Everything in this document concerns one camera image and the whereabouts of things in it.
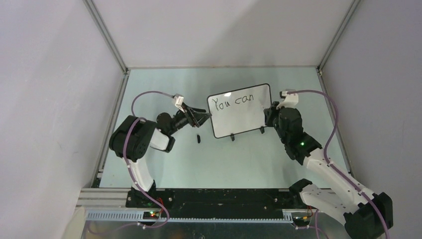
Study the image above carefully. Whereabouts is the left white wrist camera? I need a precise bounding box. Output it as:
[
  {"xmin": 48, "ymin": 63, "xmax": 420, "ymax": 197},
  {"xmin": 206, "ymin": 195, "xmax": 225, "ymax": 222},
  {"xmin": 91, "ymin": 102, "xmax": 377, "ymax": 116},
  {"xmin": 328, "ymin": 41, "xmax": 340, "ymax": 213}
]
[{"xmin": 173, "ymin": 94, "xmax": 185, "ymax": 112}]

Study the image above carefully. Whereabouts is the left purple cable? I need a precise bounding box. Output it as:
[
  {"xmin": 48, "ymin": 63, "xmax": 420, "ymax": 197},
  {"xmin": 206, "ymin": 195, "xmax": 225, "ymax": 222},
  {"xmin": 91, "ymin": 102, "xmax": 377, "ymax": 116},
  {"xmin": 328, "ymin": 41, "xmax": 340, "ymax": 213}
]
[{"xmin": 86, "ymin": 91, "xmax": 175, "ymax": 237}]

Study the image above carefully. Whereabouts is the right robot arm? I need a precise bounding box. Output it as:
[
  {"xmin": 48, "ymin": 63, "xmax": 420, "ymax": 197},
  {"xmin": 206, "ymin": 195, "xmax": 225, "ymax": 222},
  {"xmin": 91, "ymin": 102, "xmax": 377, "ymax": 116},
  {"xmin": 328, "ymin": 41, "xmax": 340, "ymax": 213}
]
[{"xmin": 263, "ymin": 102, "xmax": 394, "ymax": 239}]

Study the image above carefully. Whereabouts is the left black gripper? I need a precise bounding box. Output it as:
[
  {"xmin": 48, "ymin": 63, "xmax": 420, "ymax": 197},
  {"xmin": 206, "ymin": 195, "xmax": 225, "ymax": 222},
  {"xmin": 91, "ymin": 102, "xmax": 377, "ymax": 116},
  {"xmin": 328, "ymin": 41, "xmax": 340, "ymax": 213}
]
[{"xmin": 168, "ymin": 102, "xmax": 211, "ymax": 135}]

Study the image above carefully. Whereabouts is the aluminium frame rail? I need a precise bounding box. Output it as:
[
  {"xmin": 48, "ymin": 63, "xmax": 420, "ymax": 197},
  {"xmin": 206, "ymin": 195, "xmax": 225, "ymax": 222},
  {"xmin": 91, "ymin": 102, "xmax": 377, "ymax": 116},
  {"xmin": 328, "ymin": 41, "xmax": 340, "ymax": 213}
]
[{"xmin": 77, "ymin": 188, "xmax": 315, "ymax": 225}]

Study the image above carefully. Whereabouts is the purple cable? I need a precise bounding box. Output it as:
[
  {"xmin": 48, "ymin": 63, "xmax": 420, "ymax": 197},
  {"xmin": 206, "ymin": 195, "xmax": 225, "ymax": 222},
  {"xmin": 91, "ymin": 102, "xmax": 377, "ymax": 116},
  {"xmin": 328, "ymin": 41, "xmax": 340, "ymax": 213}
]
[
  {"xmin": 286, "ymin": 90, "xmax": 388, "ymax": 239},
  {"xmin": 86, "ymin": 91, "xmax": 175, "ymax": 237}
]

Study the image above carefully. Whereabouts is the black framed whiteboard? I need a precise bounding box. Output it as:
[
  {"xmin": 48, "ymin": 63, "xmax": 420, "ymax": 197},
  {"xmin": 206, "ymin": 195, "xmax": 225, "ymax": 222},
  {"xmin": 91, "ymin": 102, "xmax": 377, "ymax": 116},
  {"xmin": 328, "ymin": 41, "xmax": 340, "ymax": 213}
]
[{"xmin": 207, "ymin": 83, "xmax": 272, "ymax": 139}]

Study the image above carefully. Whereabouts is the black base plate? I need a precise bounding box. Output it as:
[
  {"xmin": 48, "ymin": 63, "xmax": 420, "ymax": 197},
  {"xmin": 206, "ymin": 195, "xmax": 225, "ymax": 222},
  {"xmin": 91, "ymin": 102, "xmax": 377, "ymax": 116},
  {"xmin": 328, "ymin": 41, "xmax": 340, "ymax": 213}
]
[{"xmin": 125, "ymin": 188, "xmax": 308, "ymax": 220}]

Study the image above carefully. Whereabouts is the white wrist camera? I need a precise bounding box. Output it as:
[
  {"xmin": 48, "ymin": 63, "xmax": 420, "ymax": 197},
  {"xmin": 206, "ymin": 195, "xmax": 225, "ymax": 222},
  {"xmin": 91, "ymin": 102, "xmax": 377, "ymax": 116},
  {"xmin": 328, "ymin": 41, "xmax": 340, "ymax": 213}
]
[
  {"xmin": 276, "ymin": 89, "xmax": 299, "ymax": 109},
  {"xmin": 173, "ymin": 94, "xmax": 185, "ymax": 112}
]

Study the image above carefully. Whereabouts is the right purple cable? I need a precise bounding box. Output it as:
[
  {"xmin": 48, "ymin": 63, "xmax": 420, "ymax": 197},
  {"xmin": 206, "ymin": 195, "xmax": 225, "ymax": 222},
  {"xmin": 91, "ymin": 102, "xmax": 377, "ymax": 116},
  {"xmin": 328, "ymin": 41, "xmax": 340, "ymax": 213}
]
[{"xmin": 286, "ymin": 90, "xmax": 388, "ymax": 239}]

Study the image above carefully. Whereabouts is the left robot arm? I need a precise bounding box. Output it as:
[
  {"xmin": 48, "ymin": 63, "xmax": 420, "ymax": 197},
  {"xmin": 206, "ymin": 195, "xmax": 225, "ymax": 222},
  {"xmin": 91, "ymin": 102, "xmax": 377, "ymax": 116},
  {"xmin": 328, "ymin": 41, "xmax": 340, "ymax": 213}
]
[{"xmin": 109, "ymin": 103, "xmax": 211, "ymax": 208}]

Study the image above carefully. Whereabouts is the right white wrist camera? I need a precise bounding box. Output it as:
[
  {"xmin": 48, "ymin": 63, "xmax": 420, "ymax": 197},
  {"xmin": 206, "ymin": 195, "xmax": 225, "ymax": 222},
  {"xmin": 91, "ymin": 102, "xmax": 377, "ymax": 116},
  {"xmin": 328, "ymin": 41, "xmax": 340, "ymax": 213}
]
[{"xmin": 276, "ymin": 89, "xmax": 299, "ymax": 109}]

